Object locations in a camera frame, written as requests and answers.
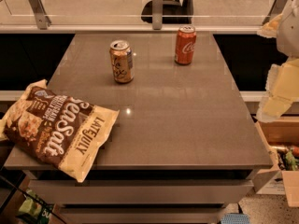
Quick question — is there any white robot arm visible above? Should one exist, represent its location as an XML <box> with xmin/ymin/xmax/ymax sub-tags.
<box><xmin>256</xmin><ymin>0</ymin><xmax>299</xmax><ymax>123</ymax></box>

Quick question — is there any blue mesh object on floor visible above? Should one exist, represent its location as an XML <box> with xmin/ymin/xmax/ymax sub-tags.
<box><xmin>221</xmin><ymin>214</ymin><xmax>250</xmax><ymax>224</ymax></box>

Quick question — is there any middle metal railing bracket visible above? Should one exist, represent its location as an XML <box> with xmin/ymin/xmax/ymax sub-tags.
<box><xmin>152</xmin><ymin>0</ymin><xmax>163</xmax><ymax>30</ymax></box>

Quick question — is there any green snack bag on floor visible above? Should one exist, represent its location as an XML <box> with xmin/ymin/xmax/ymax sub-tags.
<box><xmin>16</xmin><ymin>189</ymin><xmax>53</xmax><ymax>224</ymax></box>

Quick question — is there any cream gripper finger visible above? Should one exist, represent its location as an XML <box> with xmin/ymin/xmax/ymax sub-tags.
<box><xmin>256</xmin><ymin>59</ymin><xmax>299</xmax><ymax>123</ymax></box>
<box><xmin>257</xmin><ymin>14</ymin><xmax>282</xmax><ymax>38</ymax></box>

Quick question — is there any orange patterned soda can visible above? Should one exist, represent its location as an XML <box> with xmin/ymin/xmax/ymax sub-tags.
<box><xmin>109</xmin><ymin>40</ymin><xmax>134</xmax><ymax>83</ymax></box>

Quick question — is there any black office chair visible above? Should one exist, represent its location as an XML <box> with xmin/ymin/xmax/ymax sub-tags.
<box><xmin>141</xmin><ymin>0</ymin><xmax>193</xmax><ymax>24</ymax></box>

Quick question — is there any sea salt chips bag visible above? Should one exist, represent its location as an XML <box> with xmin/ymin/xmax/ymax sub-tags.
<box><xmin>0</xmin><ymin>80</ymin><xmax>119</xmax><ymax>183</ymax></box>

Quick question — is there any metal railing bracket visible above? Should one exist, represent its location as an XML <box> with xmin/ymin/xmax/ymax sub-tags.
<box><xmin>263</xmin><ymin>0</ymin><xmax>288</xmax><ymax>24</ymax></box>
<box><xmin>152</xmin><ymin>0</ymin><xmax>163</xmax><ymax>30</ymax></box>
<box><xmin>28</xmin><ymin>0</ymin><xmax>51</xmax><ymax>30</ymax></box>

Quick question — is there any left metal railing bracket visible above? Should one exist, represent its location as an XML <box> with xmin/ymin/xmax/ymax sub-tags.
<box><xmin>28</xmin><ymin>0</ymin><xmax>51</xmax><ymax>30</ymax></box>

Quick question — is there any cardboard box with items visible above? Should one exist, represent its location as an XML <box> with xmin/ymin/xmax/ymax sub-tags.
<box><xmin>253</xmin><ymin>116</ymin><xmax>299</xmax><ymax>207</ymax></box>

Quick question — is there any red cola can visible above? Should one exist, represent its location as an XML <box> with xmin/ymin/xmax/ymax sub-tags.
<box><xmin>175</xmin><ymin>25</ymin><xmax>196</xmax><ymax>65</ymax></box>

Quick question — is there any right metal railing bracket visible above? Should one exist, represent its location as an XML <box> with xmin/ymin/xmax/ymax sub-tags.
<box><xmin>263</xmin><ymin>0</ymin><xmax>288</xmax><ymax>24</ymax></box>

